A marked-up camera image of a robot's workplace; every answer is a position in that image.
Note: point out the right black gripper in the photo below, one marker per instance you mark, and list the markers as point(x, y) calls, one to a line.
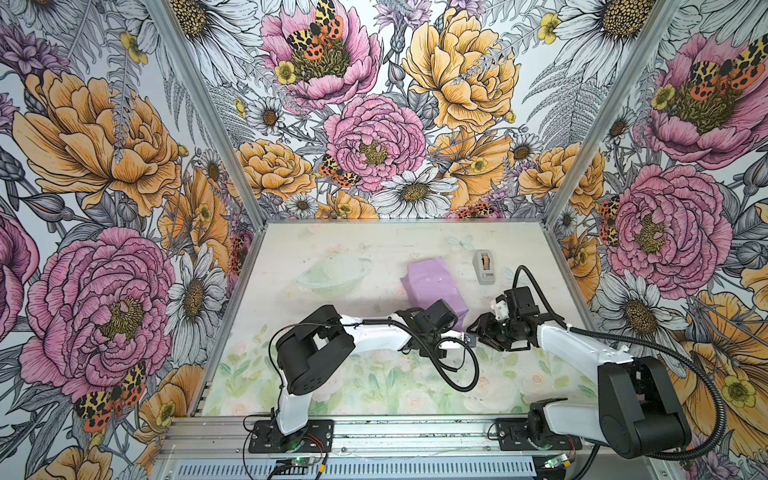
point(485, 322)

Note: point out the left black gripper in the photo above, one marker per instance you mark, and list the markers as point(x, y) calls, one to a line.
point(437, 352)

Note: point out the pink wrapping paper sheet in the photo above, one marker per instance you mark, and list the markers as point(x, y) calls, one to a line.
point(430, 280)

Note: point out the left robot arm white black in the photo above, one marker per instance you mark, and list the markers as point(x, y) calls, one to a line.
point(305, 355)

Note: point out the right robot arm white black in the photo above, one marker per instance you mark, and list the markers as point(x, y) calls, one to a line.
point(637, 412)

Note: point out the white tape dispenser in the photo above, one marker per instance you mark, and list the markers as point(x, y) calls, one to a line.
point(483, 265)

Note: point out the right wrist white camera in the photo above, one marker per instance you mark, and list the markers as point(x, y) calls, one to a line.
point(500, 310)

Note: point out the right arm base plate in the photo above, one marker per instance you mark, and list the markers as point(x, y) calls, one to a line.
point(521, 434)

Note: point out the white vented cable duct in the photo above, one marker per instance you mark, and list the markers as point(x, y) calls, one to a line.
point(504, 467)

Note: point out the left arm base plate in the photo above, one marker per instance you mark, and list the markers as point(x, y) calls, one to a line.
point(315, 437)

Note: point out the left aluminium corner post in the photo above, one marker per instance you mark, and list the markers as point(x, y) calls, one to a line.
point(169, 29)

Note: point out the aluminium corner post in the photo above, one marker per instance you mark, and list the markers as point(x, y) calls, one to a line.
point(169, 29)
point(647, 44)

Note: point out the aluminium front rail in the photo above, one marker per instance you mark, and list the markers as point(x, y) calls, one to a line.
point(209, 438)

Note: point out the right aluminium corner post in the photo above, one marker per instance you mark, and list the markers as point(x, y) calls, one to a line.
point(647, 44)

